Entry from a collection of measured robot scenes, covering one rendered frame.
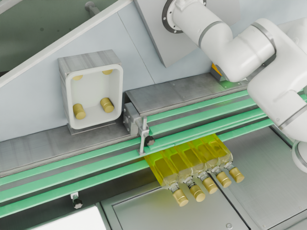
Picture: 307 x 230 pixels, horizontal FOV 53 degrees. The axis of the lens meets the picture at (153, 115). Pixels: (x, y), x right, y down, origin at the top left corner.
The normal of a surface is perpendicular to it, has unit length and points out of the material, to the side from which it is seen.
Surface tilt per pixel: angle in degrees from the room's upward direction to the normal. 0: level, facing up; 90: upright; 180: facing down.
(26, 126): 0
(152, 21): 3
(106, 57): 90
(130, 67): 0
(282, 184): 90
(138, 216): 90
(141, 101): 90
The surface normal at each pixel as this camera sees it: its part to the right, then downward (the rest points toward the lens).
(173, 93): 0.11, -0.73
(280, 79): -0.26, -0.04
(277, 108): -0.59, 0.14
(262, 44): 0.00, 0.25
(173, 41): 0.46, 0.67
